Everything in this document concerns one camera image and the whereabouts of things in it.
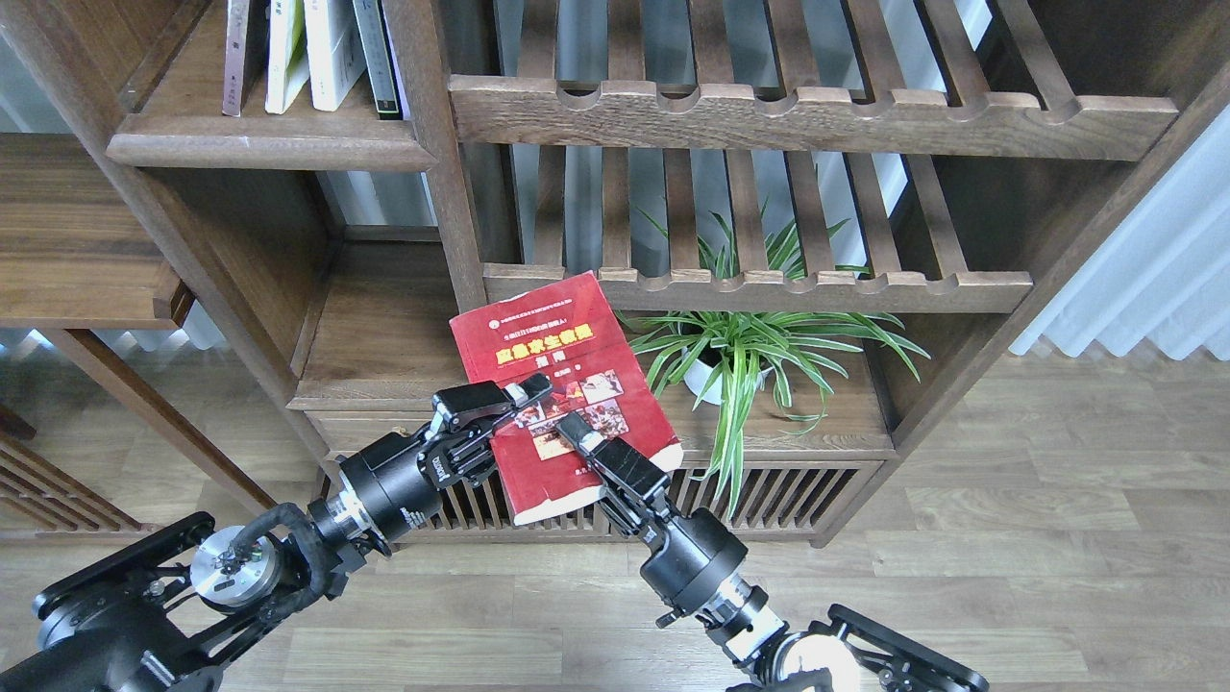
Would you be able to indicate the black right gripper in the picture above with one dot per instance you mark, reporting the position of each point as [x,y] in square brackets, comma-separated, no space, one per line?
[694,563]

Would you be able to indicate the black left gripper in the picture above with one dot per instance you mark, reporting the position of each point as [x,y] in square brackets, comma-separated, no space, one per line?
[395,484]

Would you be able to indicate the red book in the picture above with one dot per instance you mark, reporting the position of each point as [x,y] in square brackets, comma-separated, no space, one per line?
[567,331]

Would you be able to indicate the yellow green book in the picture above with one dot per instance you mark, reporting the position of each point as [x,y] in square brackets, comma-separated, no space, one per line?
[287,71]

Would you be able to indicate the dark maroon book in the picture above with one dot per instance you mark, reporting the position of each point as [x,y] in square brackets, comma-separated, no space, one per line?
[246,51]

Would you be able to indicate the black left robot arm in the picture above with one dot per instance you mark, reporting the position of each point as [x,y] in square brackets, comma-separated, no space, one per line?
[174,610]

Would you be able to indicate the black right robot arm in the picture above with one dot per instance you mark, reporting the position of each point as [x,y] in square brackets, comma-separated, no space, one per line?
[830,655]

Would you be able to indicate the white plant pot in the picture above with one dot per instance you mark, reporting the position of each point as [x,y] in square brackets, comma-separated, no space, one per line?
[705,375]

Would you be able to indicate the green spider plant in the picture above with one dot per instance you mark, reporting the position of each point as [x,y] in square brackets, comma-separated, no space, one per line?
[799,340]

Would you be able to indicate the dark wooden bookshelf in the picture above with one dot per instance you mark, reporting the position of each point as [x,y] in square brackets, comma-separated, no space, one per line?
[846,155]

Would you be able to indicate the dark green upright book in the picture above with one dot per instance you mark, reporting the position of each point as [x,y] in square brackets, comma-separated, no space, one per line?
[377,52]

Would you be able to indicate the white upright book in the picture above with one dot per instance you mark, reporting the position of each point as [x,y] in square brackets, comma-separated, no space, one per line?
[334,50]

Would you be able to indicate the white curtain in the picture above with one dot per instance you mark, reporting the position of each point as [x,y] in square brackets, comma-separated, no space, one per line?
[1162,277]

